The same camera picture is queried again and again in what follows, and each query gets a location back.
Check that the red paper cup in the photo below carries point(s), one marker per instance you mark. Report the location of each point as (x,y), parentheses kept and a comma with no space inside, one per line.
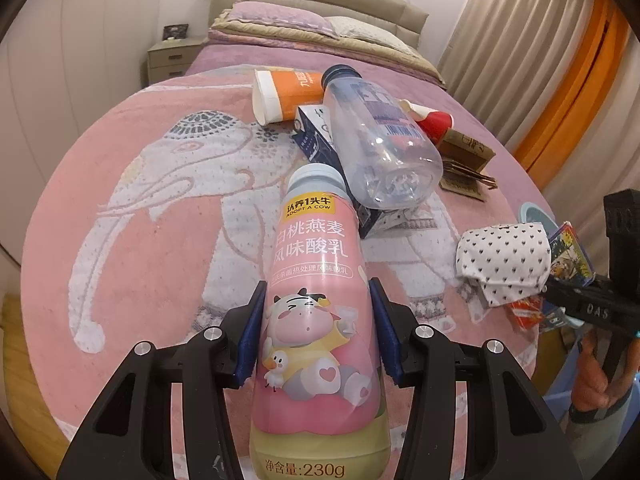
(435,127)

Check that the beige curtain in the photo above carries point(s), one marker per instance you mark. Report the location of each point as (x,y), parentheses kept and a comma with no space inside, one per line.
(500,35)

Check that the orange paper cup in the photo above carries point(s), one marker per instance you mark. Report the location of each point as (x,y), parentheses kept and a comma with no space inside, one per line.
(295,87)

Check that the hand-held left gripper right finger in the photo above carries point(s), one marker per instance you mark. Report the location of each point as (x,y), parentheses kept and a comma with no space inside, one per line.
(389,335)

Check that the person's right hand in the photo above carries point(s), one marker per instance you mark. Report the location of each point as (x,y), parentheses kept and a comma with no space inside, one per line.
(590,380)

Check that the clear plastic bottle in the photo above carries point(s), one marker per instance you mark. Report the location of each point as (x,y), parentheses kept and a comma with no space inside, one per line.
(370,150)

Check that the beige nightstand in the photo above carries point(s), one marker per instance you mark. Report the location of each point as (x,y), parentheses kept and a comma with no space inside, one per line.
(170,62)

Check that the pink elephant print blanket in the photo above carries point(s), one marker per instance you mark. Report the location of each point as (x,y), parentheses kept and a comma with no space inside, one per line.
(165,220)

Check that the orange curtain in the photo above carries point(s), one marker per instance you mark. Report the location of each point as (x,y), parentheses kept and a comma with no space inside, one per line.
(575,80)

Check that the small picture frame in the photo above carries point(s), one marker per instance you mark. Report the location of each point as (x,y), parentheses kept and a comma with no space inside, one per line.
(177,31)

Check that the purple bed cover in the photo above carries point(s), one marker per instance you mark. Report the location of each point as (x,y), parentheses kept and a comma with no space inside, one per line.
(225,57)

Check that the white heart print crumpled cloth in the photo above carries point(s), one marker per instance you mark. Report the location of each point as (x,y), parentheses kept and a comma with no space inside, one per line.
(505,255)

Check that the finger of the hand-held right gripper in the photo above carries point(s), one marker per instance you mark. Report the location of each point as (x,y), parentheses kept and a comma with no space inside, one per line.
(590,310)

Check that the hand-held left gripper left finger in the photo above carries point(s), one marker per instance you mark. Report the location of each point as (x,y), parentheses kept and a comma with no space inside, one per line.
(248,340)

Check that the colourful snack packet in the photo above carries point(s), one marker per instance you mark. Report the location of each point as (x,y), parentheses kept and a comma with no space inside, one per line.
(570,255)

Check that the white patterned pillow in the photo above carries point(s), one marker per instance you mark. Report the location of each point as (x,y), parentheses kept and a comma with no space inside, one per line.
(360,29)

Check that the purple pillow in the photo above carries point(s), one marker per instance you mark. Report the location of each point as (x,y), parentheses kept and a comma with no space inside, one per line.
(280,17)

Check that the brown cardboard piece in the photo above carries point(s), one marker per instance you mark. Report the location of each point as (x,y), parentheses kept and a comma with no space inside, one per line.
(465,160)

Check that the beige folded quilt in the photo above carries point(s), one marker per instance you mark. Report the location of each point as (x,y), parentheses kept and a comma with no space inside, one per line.
(400,57)

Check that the teal bowl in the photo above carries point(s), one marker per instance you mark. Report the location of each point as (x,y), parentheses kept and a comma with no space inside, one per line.
(537,212)

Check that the dark blue carton box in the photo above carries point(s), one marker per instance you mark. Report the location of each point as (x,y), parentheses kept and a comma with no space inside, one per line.
(312,132)

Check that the red snack packet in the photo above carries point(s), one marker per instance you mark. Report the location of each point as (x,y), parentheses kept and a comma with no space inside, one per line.
(527,312)

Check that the white wardrobe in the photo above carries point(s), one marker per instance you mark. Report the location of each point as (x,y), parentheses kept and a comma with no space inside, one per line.
(75,60)

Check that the pink yogurt drink bottle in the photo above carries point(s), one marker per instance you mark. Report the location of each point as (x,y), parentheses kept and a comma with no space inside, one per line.
(310,360)

